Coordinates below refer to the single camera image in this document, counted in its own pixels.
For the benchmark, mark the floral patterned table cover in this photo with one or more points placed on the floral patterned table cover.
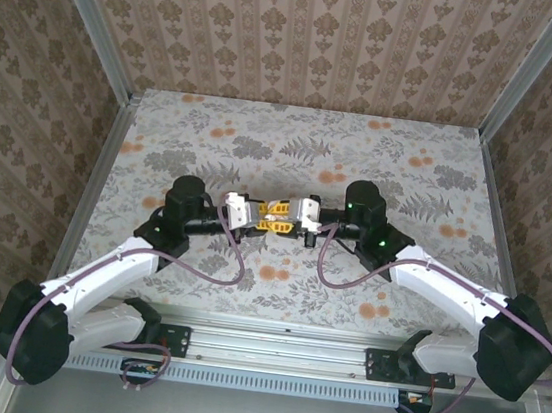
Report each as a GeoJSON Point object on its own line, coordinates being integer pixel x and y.
{"type": "Point", "coordinates": [315, 136]}

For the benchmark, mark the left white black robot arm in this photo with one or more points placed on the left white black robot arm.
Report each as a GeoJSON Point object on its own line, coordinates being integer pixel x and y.
{"type": "Point", "coordinates": [97, 270]}

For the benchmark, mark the aluminium frame post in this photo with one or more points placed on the aluminium frame post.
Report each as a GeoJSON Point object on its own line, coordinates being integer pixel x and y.
{"type": "Point", "coordinates": [535, 67]}
{"type": "Point", "coordinates": [90, 17]}

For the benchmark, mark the narrow aluminium side rail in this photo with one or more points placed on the narrow aluminium side rail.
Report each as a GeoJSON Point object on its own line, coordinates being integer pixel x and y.
{"type": "Point", "coordinates": [494, 193]}
{"type": "Point", "coordinates": [91, 194]}

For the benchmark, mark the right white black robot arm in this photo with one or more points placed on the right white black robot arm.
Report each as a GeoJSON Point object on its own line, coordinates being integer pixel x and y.
{"type": "Point", "coordinates": [447, 288]}

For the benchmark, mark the white earbud charging case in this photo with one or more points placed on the white earbud charging case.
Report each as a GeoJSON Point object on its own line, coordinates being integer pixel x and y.
{"type": "Point", "coordinates": [277, 216]}

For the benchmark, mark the wide aluminium frame rail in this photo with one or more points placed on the wide aluminium frame rail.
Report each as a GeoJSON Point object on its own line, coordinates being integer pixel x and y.
{"type": "Point", "coordinates": [279, 348]}

